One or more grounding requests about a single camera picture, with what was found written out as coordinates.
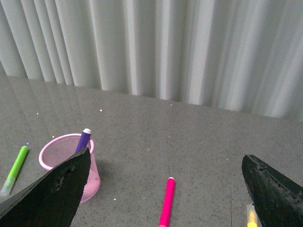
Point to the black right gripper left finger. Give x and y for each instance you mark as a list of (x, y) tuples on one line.
[(52, 200)]

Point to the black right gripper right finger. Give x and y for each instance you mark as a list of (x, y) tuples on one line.
[(277, 199)]

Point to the purple marker pen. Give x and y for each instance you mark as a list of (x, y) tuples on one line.
[(84, 139)]

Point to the pink marker pen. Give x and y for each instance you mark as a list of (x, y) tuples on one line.
[(167, 203)]

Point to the pink mesh pen cup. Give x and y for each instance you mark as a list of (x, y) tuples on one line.
[(62, 148)]

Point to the yellow highlighter pen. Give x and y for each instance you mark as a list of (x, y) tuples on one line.
[(252, 219)]

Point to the green highlighter pen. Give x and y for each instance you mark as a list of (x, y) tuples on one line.
[(13, 174)]

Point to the white vertical curtain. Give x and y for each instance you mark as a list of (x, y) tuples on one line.
[(238, 55)]

